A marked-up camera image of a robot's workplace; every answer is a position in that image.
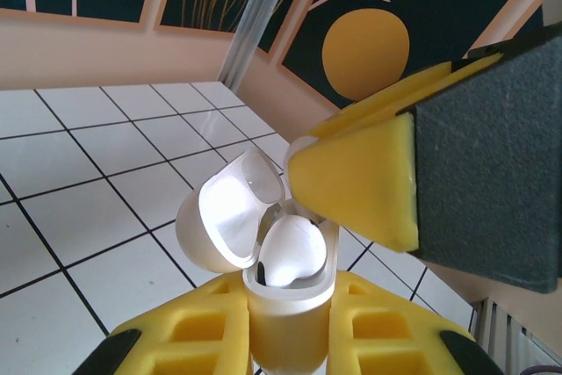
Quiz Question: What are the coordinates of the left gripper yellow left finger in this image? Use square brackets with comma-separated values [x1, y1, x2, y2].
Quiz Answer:
[74, 275, 255, 375]

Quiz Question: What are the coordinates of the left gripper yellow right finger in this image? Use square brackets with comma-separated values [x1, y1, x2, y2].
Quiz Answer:
[327, 270, 507, 375]

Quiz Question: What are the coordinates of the white earbud charging case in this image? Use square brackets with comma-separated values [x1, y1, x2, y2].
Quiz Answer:
[175, 146, 342, 374]

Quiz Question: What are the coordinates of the white wireless earbud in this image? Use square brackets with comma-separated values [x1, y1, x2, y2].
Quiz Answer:
[256, 213, 328, 289]

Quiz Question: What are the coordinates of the aluminium frame rail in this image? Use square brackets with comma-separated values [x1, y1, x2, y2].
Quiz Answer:
[470, 298, 562, 375]

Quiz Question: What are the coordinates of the aluminium corner post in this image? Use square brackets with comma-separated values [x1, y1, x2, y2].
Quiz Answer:
[218, 0, 309, 91]

